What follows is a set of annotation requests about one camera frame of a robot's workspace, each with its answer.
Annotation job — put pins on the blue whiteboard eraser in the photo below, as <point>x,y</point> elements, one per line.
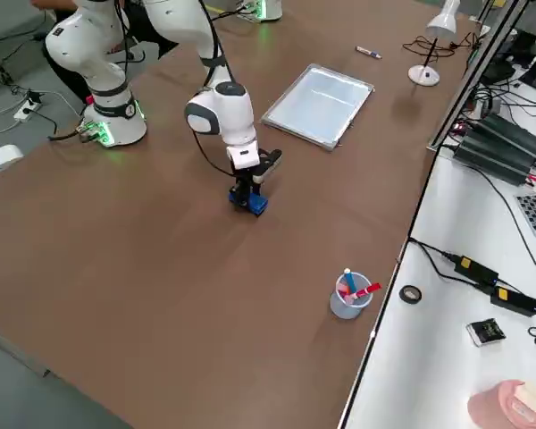
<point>258,205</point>

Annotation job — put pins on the white power strip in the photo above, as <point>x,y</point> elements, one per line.
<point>26,111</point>

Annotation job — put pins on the circuit board red light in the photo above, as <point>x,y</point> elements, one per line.
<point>458,128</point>

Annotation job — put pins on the black finned power supply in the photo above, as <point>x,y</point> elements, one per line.
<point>500,147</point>

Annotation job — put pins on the orange pink marker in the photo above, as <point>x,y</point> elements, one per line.
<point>348,296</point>

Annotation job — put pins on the small black packet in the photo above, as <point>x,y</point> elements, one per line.
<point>484,333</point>

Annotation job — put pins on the blue marker white cap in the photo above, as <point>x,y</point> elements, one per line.
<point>350,280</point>

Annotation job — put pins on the aluminium frame post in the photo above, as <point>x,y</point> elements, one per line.
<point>473,71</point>

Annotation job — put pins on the black tape roll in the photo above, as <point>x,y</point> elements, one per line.
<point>403,294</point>

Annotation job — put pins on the red marker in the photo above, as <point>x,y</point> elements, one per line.
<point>367,290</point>

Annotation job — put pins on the pink round object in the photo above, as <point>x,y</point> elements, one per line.
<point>496,404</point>

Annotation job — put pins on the white box orange label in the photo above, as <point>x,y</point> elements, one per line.
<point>0,161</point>

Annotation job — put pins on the translucent pen cup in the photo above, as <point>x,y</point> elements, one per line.
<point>349,308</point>

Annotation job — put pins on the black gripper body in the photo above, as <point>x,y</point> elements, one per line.
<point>245,176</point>

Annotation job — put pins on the black box device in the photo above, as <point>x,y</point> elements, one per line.
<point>525,47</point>

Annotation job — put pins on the white desk lamp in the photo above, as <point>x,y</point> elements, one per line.
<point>444,20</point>

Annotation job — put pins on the black adapter yellow label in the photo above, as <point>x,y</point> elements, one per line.
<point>513,301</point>
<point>475,269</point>

